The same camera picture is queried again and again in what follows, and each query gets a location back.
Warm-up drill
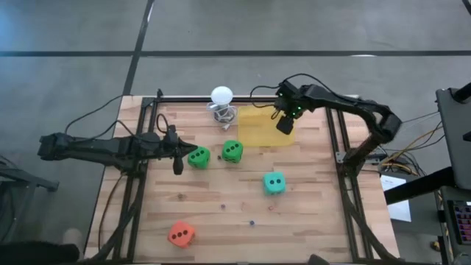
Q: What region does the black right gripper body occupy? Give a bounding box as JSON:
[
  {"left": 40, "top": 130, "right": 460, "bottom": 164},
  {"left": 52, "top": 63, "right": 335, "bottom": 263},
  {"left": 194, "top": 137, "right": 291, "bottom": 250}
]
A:
[{"left": 274, "top": 81, "right": 308, "bottom": 119}]

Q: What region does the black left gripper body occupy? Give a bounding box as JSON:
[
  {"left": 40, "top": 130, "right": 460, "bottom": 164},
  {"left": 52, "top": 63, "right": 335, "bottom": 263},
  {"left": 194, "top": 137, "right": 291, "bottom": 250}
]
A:
[{"left": 160, "top": 141, "right": 187, "bottom": 176}]

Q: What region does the large green foam die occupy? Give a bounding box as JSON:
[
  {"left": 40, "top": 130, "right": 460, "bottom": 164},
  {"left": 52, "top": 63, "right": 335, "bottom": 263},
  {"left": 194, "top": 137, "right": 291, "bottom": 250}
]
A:
[
  {"left": 222, "top": 139, "right": 244, "bottom": 164},
  {"left": 187, "top": 146, "right": 211, "bottom": 170}
]

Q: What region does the large teal foam die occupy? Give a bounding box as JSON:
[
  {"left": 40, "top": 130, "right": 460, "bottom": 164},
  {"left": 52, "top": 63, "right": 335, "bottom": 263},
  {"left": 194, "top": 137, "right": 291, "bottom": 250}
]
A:
[{"left": 262, "top": 172, "right": 287, "bottom": 196}]

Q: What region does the large orange foam die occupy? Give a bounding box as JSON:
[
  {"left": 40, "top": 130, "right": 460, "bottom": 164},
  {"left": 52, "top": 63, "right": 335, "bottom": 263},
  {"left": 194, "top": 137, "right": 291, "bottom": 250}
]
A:
[{"left": 168, "top": 220, "right": 196, "bottom": 249}]

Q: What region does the yellow translucent plastic bin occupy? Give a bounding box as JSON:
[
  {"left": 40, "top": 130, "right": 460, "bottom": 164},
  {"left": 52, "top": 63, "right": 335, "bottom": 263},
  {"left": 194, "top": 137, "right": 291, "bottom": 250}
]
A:
[{"left": 238, "top": 105, "right": 296, "bottom": 147}]

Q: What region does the white mushroom table lamp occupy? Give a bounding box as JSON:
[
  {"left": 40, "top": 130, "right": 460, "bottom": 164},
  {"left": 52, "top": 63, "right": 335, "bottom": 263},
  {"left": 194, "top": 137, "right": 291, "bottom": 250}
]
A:
[{"left": 210, "top": 85, "right": 234, "bottom": 119}]

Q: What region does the white paper sheet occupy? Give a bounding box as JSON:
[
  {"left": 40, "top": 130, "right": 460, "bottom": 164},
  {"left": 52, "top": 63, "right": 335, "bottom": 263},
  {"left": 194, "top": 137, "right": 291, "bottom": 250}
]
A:
[{"left": 380, "top": 174, "right": 412, "bottom": 223}]

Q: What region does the black metal beam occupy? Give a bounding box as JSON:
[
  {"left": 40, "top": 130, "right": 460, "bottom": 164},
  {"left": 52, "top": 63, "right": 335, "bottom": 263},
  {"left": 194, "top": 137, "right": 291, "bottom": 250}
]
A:
[{"left": 384, "top": 166, "right": 456, "bottom": 205}]

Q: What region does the gray metal stand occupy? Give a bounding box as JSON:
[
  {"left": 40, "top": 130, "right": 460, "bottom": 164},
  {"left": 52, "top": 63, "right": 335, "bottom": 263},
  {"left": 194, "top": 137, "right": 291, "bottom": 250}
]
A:
[{"left": 0, "top": 154, "right": 60, "bottom": 244}]

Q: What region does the dark gray equipment case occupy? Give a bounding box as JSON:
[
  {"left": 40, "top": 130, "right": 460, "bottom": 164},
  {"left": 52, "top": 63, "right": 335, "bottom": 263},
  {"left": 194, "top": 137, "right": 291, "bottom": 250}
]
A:
[{"left": 436, "top": 87, "right": 471, "bottom": 191}]

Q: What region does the black control console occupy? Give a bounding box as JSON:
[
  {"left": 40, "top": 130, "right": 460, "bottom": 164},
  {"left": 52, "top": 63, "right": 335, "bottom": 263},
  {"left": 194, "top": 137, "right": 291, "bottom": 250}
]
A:
[{"left": 441, "top": 185, "right": 471, "bottom": 265}]

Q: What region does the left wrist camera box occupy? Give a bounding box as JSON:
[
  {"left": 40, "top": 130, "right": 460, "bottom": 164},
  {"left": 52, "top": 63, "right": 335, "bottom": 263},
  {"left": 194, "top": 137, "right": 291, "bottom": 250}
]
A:
[{"left": 165, "top": 124, "right": 180, "bottom": 144}]

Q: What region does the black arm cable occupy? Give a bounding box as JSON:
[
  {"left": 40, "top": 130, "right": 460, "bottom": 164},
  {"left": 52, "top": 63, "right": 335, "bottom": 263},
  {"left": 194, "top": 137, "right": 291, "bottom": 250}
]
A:
[
  {"left": 64, "top": 94, "right": 126, "bottom": 135},
  {"left": 249, "top": 72, "right": 332, "bottom": 110}
]

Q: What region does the black camera cable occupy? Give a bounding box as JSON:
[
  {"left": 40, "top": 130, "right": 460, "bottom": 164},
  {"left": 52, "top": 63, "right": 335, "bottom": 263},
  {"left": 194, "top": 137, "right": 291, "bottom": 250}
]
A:
[{"left": 156, "top": 113, "right": 171, "bottom": 135}]

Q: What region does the white lamp cable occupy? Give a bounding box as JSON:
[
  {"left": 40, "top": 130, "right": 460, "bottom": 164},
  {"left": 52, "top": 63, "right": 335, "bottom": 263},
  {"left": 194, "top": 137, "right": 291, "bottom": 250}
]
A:
[{"left": 205, "top": 102, "right": 238, "bottom": 132}]

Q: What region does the black aluminium table frame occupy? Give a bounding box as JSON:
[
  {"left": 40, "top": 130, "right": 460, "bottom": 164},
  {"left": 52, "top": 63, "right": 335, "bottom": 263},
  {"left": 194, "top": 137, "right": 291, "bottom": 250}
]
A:
[{"left": 88, "top": 88, "right": 400, "bottom": 264}]

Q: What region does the yellow and black wire bundle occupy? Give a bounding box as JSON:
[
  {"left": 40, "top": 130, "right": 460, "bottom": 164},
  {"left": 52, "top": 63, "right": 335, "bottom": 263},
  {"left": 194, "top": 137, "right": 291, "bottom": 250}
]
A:
[{"left": 378, "top": 112, "right": 446, "bottom": 177}]

